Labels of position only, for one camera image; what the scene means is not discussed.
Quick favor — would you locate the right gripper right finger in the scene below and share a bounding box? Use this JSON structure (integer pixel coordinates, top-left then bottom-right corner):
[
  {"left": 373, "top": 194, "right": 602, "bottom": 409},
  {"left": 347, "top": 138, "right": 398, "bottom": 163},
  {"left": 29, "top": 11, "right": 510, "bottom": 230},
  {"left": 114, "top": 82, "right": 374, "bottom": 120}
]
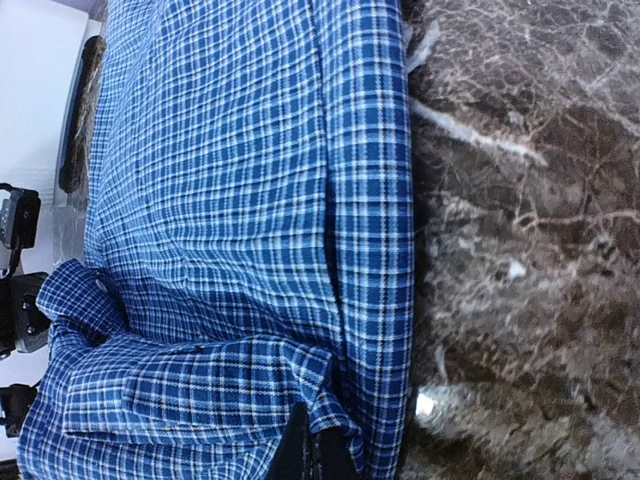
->
[{"left": 312, "top": 428, "right": 359, "bottom": 480}]

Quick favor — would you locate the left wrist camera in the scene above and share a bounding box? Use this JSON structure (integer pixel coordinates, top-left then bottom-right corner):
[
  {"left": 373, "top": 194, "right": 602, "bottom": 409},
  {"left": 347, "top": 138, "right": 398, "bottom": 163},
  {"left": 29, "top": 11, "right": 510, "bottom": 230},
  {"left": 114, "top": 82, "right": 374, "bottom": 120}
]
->
[{"left": 1, "top": 183, "right": 41, "bottom": 250}]

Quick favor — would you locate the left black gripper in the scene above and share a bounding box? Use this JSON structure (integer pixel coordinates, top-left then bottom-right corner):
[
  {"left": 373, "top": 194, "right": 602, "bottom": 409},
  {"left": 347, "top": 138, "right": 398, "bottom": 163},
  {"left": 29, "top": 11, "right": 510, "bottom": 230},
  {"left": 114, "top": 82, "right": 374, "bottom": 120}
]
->
[{"left": 1, "top": 272, "right": 50, "bottom": 438}]

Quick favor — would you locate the blue checked long sleeve shirt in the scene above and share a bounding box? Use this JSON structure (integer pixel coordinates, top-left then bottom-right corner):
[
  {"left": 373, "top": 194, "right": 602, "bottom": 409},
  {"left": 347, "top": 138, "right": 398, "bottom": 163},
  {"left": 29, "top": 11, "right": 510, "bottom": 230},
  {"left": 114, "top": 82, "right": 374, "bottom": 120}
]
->
[{"left": 17, "top": 1, "right": 415, "bottom": 479}]

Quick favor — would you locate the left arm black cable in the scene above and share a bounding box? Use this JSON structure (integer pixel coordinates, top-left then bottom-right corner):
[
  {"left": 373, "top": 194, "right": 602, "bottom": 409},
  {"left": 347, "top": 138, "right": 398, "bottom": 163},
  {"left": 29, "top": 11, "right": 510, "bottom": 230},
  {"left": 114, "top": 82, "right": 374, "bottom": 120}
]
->
[{"left": 0, "top": 247, "right": 24, "bottom": 279}]

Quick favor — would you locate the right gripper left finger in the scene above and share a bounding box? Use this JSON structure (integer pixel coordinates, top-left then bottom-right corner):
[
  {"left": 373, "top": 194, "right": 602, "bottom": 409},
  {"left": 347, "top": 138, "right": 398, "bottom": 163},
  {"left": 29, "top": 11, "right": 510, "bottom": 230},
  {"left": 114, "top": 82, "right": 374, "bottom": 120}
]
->
[{"left": 266, "top": 402, "right": 311, "bottom": 480}]

